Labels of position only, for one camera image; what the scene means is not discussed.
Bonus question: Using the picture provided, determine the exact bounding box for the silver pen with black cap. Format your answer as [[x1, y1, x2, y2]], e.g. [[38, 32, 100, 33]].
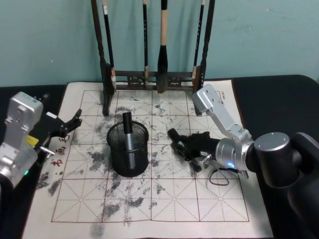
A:
[[122, 112, 137, 171]]

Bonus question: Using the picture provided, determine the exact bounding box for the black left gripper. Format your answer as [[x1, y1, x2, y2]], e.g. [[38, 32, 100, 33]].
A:
[[34, 93, 83, 150]]

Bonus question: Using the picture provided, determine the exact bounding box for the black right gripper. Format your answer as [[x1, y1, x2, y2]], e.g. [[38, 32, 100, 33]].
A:
[[167, 127, 220, 173]]

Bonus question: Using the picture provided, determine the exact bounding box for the thin black calligraphy brush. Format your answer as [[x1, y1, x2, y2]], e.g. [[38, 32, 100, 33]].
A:
[[142, 0, 150, 89], [191, 0, 206, 87], [101, 0, 117, 91]]

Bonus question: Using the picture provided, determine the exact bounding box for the black table cloth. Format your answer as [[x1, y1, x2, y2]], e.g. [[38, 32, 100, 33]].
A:
[[0, 74, 319, 239]]

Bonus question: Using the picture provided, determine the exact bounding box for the dark wooden brush rack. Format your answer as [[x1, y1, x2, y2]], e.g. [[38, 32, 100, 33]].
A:
[[91, 0, 215, 118]]

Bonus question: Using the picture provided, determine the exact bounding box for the cream grid calligraphy felt mat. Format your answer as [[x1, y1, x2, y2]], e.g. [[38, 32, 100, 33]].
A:
[[23, 79, 275, 239]]

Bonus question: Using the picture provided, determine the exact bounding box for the thin dark right gripper cable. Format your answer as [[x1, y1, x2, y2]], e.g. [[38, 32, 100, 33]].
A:
[[202, 153, 250, 187]]

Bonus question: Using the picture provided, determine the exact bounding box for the large tan-handled calligraphy brush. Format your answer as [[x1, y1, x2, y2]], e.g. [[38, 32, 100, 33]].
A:
[[156, 0, 170, 94]]

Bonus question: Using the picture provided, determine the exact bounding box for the black mesh pen cup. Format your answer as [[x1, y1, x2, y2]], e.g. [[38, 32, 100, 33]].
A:
[[106, 120, 150, 178]]

